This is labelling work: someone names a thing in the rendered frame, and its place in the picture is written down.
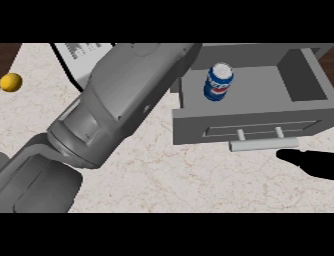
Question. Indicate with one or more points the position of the grey open drawer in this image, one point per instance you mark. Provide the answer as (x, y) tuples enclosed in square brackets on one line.
[(253, 86)]

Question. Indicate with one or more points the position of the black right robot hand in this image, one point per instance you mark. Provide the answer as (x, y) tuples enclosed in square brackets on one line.
[(322, 165)]

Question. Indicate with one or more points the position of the blue soda can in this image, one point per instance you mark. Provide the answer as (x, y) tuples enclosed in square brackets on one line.
[(217, 82)]

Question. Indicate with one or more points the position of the yellow lemon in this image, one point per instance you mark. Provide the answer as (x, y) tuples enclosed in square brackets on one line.
[(11, 82)]

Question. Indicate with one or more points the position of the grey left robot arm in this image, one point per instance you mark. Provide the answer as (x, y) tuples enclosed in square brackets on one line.
[(105, 100)]

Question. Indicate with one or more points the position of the white appliance with black edge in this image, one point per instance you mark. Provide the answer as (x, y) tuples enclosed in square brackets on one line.
[(79, 60)]

